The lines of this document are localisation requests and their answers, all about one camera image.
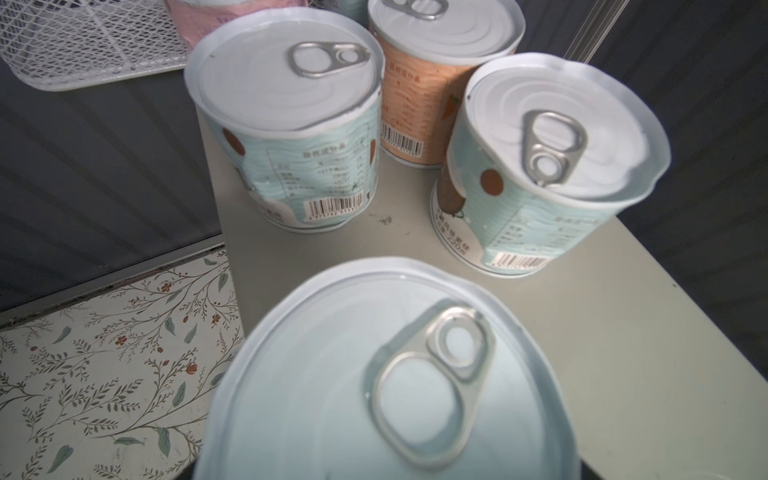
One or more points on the small can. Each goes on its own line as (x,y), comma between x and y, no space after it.
(389,368)

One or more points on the light blue labelled can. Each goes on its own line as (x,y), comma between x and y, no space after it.
(294,98)

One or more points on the white lidded can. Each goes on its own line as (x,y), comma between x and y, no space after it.
(543,152)

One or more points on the orange labelled can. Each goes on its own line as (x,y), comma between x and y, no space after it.
(431,50)

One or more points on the pink labelled can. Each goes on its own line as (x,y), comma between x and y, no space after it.
(196,19)

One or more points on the white metal cabinet counter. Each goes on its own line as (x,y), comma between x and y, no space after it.
(652,388)

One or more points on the white wire mesh basket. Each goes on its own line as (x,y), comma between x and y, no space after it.
(66,45)

